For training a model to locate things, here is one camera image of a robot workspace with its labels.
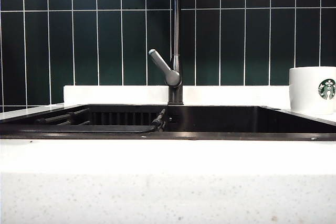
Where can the grey faucet lever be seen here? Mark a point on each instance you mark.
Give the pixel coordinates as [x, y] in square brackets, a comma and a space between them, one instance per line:
[161, 62]

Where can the white mug with green logo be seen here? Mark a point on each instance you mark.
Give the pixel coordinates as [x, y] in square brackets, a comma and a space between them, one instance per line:
[302, 90]

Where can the black kitchen sink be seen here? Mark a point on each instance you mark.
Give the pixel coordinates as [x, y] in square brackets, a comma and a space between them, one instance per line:
[236, 121]

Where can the dark metal faucet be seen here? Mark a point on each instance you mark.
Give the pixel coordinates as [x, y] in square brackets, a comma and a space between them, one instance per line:
[176, 24]

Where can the black sink drain rack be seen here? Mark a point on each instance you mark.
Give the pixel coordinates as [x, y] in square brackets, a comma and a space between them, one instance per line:
[78, 129]

